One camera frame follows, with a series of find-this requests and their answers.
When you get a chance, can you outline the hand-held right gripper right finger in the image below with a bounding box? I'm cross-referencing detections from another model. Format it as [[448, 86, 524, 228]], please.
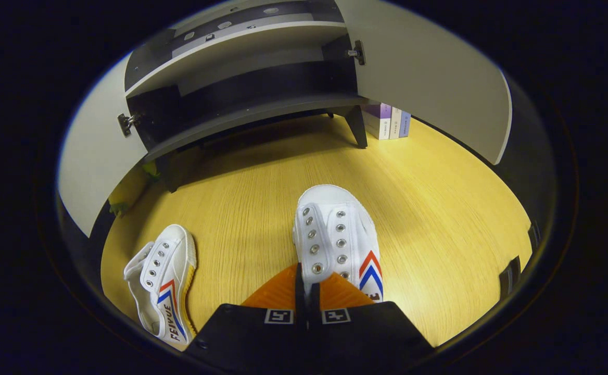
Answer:
[[307, 271, 435, 365]]

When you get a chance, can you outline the white canvas shoe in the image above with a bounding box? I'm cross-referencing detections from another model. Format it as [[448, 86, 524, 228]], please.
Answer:
[[123, 224, 198, 351], [292, 184, 384, 304]]

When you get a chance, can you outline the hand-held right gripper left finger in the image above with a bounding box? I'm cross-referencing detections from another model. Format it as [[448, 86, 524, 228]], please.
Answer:
[[185, 263, 307, 365]]

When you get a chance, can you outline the purple and white book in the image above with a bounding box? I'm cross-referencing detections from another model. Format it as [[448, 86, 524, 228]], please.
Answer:
[[362, 103, 392, 140]]

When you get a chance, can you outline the white cabinet door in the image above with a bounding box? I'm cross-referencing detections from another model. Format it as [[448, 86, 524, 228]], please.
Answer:
[[57, 52, 148, 239], [334, 0, 513, 166]]

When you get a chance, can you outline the white shoe cabinet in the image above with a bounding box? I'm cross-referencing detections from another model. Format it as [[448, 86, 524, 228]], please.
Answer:
[[123, 0, 370, 193]]

